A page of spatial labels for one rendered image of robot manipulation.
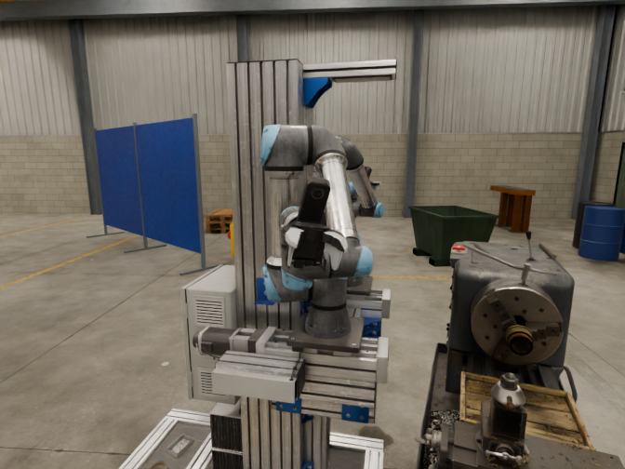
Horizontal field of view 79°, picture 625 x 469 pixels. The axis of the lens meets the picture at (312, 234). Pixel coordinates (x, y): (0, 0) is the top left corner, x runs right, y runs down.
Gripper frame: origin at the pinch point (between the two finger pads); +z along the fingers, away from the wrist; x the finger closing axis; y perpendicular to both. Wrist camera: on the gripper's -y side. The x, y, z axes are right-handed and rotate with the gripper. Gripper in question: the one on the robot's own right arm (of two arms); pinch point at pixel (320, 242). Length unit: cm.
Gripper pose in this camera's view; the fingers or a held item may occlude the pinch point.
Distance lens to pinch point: 60.2
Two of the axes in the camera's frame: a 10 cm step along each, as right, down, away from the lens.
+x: -9.8, -1.0, -1.8
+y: -1.3, 9.8, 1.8
